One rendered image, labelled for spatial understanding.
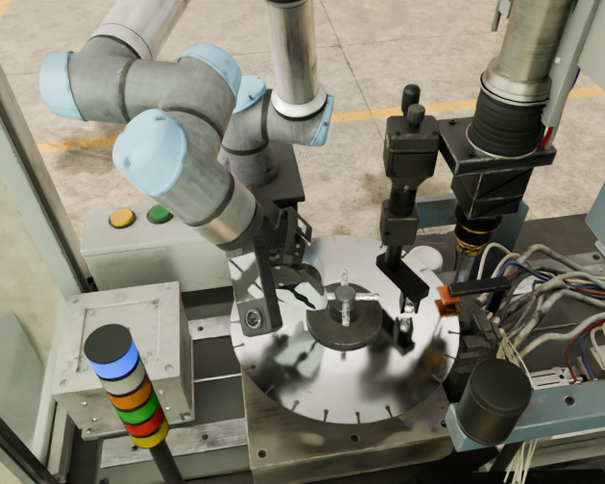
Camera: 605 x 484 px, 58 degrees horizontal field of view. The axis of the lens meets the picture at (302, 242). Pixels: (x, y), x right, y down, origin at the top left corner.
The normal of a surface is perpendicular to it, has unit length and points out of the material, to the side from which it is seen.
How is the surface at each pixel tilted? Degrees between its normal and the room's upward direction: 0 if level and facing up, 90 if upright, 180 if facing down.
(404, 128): 0
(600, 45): 90
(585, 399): 0
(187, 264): 90
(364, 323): 5
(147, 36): 66
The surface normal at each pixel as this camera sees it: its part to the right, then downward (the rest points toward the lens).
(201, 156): 0.83, -0.12
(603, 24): -0.99, 0.12
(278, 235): -0.53, -0.50
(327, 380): -0.01, -0.69
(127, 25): 0.38, -0.48
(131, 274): 0.16, 0.71
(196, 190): 0.47, 0.50
